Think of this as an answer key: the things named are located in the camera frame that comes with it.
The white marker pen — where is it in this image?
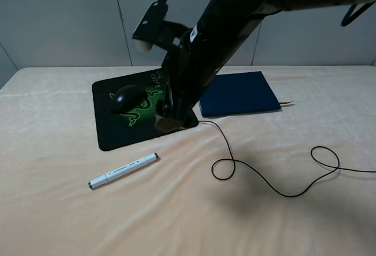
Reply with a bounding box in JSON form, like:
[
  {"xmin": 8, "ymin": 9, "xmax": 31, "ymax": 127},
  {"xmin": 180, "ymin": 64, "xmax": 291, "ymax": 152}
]
[{"xmin": 88, "ymin": 153, "xmax": 159, "ymax": 190}]

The black mouse cable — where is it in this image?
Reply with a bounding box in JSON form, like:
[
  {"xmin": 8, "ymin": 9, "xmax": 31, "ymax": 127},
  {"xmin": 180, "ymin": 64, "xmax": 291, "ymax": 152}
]
[{"xmin": 199, "ymin": 120, "xmax": 376, "ymax": 198}]

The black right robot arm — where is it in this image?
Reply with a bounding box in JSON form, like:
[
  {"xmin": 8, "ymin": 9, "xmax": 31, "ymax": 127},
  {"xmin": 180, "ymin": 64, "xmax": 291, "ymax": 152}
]
[{"xmin": 155, "ymin": 0, "xmax": 375, "ymax": 132}]

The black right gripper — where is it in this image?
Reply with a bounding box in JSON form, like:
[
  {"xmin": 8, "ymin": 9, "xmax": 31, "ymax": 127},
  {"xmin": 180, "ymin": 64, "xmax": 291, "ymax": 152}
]
[{"xmin": 155, "ymin": 31, "xmax": 232, "ymax": 133}]

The beige fuzzy table cloth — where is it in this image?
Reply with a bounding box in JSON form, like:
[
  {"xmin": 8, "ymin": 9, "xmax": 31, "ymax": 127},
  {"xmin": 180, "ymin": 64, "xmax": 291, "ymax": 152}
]
[{"xmin": 1, "ymin": 66, "xmax": 375, "ymax": 255}]

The dark blue notebook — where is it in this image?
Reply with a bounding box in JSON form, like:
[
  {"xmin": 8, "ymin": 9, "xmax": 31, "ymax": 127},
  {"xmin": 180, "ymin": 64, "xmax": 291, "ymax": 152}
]
[{"xmin": 199, "ymin": 71, "xmax": 281, "ymax": 117}]

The black computer mouse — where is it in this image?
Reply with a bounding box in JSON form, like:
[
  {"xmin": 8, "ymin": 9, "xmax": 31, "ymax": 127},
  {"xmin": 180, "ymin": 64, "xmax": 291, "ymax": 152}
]
[{"xmin": 110, "ymin": 85, "xmax": 147, "ymax": 114}]

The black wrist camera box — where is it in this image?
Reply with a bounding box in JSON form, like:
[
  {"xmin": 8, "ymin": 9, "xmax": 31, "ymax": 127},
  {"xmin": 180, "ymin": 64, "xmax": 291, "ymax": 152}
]
[{"xmin": 132, "ymin": 2, "xmax": 189, "ymax": 53}]

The black green mouse pad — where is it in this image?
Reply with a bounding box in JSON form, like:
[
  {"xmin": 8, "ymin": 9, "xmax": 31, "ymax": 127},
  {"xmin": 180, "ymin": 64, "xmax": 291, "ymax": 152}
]
[{"xmin": 92, "ymin": 67, "xmax": 200, "ymax": 152}]

